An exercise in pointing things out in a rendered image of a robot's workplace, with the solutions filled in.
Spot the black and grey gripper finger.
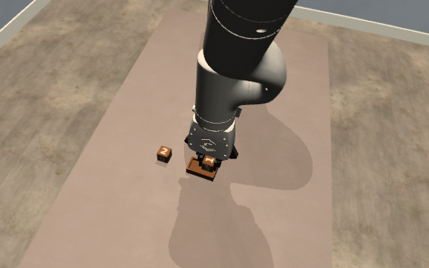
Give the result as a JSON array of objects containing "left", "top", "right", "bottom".
[
  {"left": 184, "top": 135, "right": 205, "bottom": 167},
  {"left": 213, "top": 145, "right": 238, "bottom": 171}
]

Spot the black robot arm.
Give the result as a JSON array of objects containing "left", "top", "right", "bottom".
[{"left": 192, "top": 0, "right": 298, "bottom": 131}]

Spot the brown wooden tray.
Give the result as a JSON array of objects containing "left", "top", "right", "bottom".
[{"left": 186, "top": 157, "right": 218, "bottom": 181}]

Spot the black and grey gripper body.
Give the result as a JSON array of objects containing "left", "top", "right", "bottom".
[{"left": 188, "top": 114, "right": 235, "bottom": 160}]

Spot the orange number cube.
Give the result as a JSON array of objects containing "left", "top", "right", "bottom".
[
  {"left": 157, "top": 146, "right": 172, "bottom": 163},
  {"left": 201, "top": 155, "right": 215, "bottom": 173}
]

